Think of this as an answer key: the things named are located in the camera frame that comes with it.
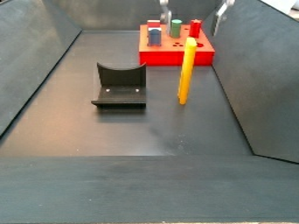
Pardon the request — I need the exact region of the red square peg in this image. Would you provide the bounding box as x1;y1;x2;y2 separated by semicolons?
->
147;19;160;28

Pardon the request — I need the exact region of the red peg board fixture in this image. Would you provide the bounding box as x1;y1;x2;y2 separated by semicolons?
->
139;24;215;66

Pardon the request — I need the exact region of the yellow slotted square-circle object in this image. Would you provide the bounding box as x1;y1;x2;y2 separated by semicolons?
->
178;38;198;105

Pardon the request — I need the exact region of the black curved cradle stand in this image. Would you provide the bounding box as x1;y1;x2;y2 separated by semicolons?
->
91;64;146;108

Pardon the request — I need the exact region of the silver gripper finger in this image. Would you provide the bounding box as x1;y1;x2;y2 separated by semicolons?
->
159;0;172;35
211;0;235;36

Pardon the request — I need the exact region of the blue notched peg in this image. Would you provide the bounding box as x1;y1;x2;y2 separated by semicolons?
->
148;28;162;46

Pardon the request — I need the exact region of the green cylinder peg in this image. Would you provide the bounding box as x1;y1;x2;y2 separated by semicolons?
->
171;19;183;39

